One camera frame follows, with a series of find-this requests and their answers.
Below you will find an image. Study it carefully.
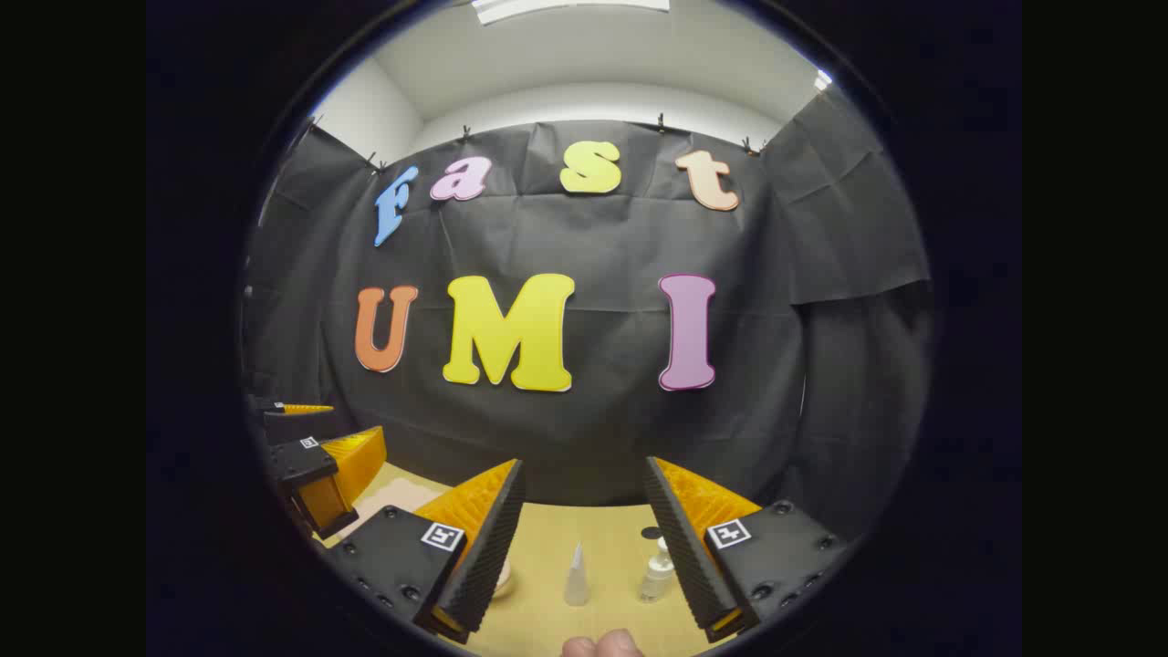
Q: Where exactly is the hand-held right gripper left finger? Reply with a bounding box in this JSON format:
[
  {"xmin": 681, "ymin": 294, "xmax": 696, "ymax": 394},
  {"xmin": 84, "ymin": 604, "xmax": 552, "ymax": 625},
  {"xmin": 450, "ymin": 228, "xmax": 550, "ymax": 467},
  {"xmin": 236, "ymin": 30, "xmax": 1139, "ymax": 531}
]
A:
[{"xmin": 321, "ymin": 458, "xmax": 527, "ymax": 645}]

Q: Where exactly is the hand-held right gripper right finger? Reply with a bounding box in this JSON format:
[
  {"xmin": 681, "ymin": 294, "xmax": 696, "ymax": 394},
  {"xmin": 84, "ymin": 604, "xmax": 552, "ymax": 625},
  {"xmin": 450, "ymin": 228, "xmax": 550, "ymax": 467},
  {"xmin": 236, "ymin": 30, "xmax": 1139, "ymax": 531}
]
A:
[{"xmin": 643, "ymin": 456, "xmax": 850, "ymax": 644}]

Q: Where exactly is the clear pump bottle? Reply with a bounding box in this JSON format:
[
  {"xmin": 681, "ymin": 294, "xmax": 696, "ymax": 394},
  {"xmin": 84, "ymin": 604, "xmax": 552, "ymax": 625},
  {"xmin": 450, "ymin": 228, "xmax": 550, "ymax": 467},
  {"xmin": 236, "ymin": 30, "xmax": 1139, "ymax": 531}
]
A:
[{"xmin": 638, "ymin": 537, "xmax": 676, "ymax": 604}]

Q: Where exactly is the white squeeze tube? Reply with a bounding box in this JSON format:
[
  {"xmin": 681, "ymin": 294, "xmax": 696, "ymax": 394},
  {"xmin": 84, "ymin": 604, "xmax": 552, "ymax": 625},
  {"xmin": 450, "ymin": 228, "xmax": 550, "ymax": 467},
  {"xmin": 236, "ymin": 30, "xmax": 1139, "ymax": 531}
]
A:
[{"xmin": 564, "ymin": 542, "xmax": 592, "ymax": 608}]

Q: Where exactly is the black backdrop cloth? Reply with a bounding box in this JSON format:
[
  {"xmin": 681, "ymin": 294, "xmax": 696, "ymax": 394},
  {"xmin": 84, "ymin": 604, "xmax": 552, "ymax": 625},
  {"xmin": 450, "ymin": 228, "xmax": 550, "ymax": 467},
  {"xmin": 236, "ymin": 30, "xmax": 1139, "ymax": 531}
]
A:
[{"xmin": 242, "ymin": 87, "xmax": 933, "ymax": 539}]

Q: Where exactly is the white ceiling light panel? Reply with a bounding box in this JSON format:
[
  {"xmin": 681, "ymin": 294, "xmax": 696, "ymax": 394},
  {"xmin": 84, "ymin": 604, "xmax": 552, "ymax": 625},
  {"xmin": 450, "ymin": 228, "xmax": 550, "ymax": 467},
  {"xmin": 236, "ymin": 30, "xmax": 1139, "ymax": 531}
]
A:
[{"xmin": 472, "ymin": 0, "xmax": 672, "ymax": 26}]

